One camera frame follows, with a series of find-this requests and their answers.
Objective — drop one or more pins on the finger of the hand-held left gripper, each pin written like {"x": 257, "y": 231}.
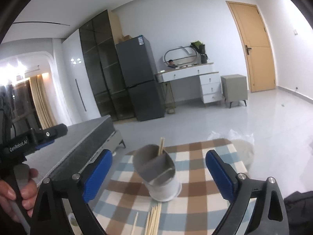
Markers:
{"x": 49, "y": 133}

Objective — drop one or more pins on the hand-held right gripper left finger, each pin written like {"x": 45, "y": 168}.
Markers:
{"x": 97, "y": 176}

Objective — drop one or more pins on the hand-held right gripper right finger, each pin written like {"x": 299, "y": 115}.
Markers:
{"x": 220, "y": 176}

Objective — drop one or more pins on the grey and white utensil holder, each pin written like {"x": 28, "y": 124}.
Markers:
{"x": 156, "y": 171}

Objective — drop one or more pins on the wooden chopstick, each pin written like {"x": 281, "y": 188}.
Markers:
{"x": 164, "y": 146}
{"x": 161, "y": 146}
{"x": 134, "y": 224}

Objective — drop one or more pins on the bundle of wooden chopsticks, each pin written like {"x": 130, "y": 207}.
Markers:
{"x": 152, "y": 220}

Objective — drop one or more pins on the person's left hand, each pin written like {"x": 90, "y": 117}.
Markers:
{"x": 30, "y": 198}

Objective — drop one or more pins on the grey mattress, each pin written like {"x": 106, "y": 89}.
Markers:
{"x": 73, "y": 142}

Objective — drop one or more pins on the checkered tablecloth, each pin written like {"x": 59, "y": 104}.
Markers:
{"x": 195, "y": 166}

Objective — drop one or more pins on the beige curtain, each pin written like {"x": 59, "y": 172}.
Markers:
{"x": 42, "y": 102}

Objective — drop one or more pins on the clear plastic bag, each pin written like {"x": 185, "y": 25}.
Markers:
{"x": 232, "y": 135}

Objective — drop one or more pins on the white wardrobe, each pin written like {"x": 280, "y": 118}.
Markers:
{"x": 73, "y": 78}

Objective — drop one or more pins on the dark glass display cabinet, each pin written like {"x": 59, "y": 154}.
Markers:
{"x": 102, "y": 66}

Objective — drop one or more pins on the dark clothing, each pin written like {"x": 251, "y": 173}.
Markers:
{"x": 300, "y": 213}

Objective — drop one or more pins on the grey nightstand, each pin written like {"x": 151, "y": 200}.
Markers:
{"x": 234, "y": 88}

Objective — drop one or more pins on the dark grey refrigerator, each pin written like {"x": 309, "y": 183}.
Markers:
{"x": 141, "y": 78}

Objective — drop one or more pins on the white dressing table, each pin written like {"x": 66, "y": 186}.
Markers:
{"x": 190, "y": 72}

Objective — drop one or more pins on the cardboard box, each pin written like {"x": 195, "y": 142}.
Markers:
{"x": 127, "y": 38}

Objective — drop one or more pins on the light wood cabinet panel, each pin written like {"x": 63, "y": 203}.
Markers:
{"x": 117, "y": 27}

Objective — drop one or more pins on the oval mirror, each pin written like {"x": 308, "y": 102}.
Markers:
{"x": 181, "y": 55}

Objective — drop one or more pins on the potted green plant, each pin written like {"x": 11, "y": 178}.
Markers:
{"x": 199, "y": 50}

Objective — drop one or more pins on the wooden door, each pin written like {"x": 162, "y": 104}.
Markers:
{"x": 254, "y": 49}

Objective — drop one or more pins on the light grey bed frame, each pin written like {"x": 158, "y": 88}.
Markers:
{"x": 117, "y": 139}

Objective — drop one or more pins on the gold frame stool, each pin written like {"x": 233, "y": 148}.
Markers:
{"x": 170, "y": 98}

